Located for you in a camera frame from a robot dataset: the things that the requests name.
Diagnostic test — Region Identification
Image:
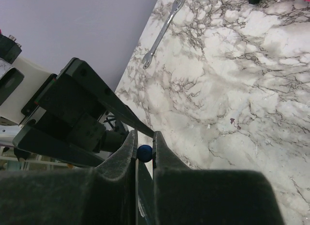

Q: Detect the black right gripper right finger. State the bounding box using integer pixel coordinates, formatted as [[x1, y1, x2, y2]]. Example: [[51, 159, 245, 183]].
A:
[[153, 131, 284, 225]]

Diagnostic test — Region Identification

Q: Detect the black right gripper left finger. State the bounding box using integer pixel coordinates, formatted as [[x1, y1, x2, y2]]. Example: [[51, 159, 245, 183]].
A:
[[0, 130, 138, 225]]

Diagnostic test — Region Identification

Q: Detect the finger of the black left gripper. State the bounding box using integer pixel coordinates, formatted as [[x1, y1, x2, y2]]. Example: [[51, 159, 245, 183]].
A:
[[13, 127, 114, 167], [80, 61, 154, 138]]

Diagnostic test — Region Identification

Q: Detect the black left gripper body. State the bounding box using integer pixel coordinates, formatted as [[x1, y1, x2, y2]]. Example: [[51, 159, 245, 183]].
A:
[[14, 58, 128, 160]]

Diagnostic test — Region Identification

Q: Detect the blue marker cap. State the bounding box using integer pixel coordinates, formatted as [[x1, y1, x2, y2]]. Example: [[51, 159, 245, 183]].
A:
[[137, 145, 153, 163]]

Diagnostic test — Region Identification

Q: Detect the silver open-end wrench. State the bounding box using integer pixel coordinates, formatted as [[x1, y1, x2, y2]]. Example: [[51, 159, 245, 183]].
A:
[[142, 0, 185, 69]]

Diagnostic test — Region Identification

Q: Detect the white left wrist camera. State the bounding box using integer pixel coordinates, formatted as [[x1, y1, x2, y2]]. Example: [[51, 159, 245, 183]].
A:
[[0, 28, 55, 128]]

